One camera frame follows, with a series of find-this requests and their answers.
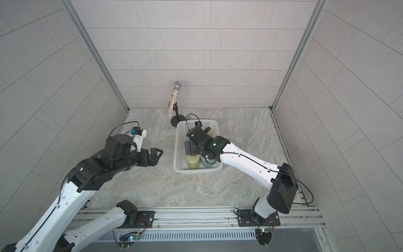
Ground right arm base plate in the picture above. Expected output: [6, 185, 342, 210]
[233, 207, 281, 228]

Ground blue tea canister front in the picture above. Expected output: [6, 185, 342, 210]
[200, 156, 216, 168]

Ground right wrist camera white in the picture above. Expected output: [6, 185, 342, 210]
[195, 121, 203, 128]

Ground yellow-green tea canister front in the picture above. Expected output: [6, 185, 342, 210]
[186, 154, 200, 170]

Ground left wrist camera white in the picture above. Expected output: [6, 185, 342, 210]
[130, 127, 147, 152]

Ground white plastic perforated basket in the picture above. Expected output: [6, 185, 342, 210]
[173, 120, 223, 174]

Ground glitter microphone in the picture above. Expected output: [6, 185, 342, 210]
[167, 81, 182, 117]

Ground right circuit board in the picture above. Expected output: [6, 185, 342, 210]
[255, 229, 272, 246]

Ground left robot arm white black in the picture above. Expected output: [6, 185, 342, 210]
[2, 134, 163, 252]

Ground left circuit board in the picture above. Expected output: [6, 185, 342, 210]
[119, 232, 142, 250]

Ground black microphone stand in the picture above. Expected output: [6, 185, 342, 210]
[171, 103, 186, 127]

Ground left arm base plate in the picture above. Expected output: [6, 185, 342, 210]
[119, 211, 155, 228]

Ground ventilation grille strip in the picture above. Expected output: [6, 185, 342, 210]
[115, 230, 256, 242]

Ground yellow tea canister back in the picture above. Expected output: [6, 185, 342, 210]
[203, 127, 213, 137]

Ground circuit board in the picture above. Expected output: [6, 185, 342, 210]
[255, 229, 272, 246]
[119, 232, 142, 250]

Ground aluminium mounting rail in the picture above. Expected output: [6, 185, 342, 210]
[65, 206, 325, 233]

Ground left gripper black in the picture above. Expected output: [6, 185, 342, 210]
[114, 146, 166, 174]

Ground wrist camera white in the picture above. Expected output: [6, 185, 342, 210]
[195, 121, 203, 128]
[130, 127, 147, 152]

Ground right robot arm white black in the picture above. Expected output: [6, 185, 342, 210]
[186, 127, 299, 219]

